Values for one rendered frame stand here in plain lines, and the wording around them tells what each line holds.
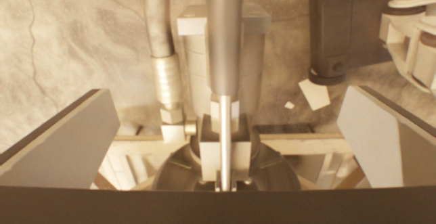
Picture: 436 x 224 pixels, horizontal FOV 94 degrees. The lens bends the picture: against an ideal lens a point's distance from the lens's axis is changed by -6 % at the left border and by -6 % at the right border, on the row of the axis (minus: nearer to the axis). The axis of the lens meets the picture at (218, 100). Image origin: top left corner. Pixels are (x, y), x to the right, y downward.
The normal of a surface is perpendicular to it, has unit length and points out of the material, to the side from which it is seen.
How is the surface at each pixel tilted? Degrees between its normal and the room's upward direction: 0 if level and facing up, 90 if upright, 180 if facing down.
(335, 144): 0
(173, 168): 90
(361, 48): 0
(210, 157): 0
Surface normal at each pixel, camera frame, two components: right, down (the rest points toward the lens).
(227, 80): 0.15, 0.54
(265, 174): -0.03, -0.85
